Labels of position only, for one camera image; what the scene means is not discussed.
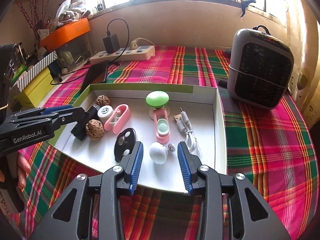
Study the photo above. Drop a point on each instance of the white power strip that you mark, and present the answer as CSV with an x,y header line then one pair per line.
x,y
135,54

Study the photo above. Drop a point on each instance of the green tissue pack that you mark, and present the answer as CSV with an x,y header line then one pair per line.
x,y
20,70

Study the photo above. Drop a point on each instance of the glass tank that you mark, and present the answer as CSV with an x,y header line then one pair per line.
x,y
75,52

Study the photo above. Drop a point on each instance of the heart print curtain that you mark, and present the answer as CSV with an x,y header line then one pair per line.
x,y
305,55

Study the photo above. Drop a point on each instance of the black charger adapter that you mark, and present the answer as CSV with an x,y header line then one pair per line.
x,y
111,43

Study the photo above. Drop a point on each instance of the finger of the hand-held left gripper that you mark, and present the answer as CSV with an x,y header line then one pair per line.
x,y
57,110
72,116

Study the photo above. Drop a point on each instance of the plaid blanket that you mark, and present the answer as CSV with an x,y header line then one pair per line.
x,y
262,160

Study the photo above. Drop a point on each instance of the yellow box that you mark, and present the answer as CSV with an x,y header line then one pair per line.
x,y
37,87

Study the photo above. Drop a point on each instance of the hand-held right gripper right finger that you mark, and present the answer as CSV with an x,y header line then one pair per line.
x,y
183,167

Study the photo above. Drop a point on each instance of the clear plastic bag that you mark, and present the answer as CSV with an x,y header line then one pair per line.
x,y
71,8

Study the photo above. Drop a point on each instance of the orange box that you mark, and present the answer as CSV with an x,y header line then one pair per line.
x,y
65,33

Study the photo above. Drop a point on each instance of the white plug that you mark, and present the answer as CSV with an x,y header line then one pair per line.
x,y
133,45

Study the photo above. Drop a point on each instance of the black disc with metal buttons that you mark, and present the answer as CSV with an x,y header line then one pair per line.
x,y
125,142

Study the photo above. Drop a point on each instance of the green mushroom knob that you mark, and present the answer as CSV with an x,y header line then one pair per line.
x,y
157,98

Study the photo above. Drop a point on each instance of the black rectangular device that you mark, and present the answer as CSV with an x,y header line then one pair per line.
x,y
81,126

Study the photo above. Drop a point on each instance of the brown walnut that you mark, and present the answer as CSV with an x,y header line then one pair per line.
x,y
94,129
101,101

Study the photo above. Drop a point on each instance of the pink oblong case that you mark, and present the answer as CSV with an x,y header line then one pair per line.
x,y
120,118

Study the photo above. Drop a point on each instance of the pink case with teal cup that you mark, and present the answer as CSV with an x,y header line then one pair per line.
x,y
162,130

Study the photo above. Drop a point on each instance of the person's left hand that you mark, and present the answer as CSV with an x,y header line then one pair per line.
x,y
23,171

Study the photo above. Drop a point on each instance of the small black object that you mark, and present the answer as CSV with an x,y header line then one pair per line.
x,y
222,82

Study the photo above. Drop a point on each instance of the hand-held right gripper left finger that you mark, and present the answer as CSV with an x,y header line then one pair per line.
x,y
137,167

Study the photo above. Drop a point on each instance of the grey space heater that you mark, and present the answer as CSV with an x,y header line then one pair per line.
x,y
260,75

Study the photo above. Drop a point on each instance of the dried red branches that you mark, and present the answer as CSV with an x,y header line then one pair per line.
x,y
32,10

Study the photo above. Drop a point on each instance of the green and white cardboard tray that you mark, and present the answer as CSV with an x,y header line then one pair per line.
x,y
207,135

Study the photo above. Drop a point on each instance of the white round cap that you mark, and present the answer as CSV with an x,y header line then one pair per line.
x,y
105,113

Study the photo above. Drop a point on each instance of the striped box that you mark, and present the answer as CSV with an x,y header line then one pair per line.
x,y
37,67

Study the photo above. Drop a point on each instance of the white mushroom knob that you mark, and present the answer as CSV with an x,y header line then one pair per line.
x,y
158,153

